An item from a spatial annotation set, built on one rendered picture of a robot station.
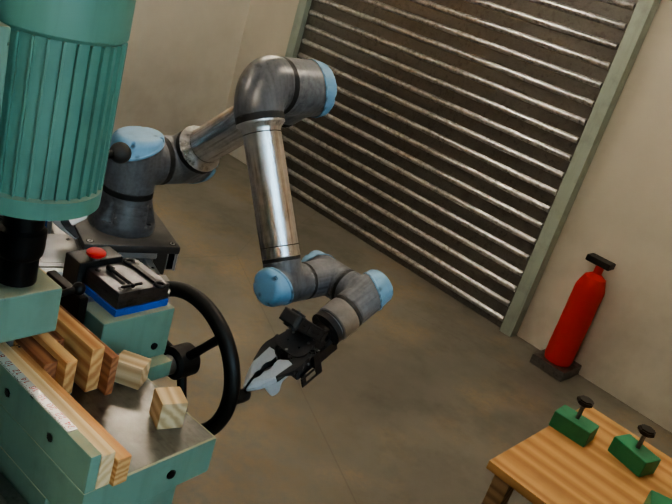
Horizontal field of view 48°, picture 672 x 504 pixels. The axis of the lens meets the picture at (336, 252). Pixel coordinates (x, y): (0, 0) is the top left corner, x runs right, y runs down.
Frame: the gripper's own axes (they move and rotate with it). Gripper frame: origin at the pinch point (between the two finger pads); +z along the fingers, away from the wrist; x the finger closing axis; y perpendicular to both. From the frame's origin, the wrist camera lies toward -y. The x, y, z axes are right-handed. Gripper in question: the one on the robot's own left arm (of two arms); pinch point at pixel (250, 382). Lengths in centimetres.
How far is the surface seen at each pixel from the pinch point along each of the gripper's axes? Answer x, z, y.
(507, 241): 78, -212, 155
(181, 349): 10.8, 5.6, -5.7
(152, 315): 6.6, 10.3, -21.2
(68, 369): 0.2, 26.5, -28.4
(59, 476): -12.4, 35.7, -26.9
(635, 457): -45, -81, 73
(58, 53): 1, 13, -69
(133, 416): -7.6, 23.4, -21.6
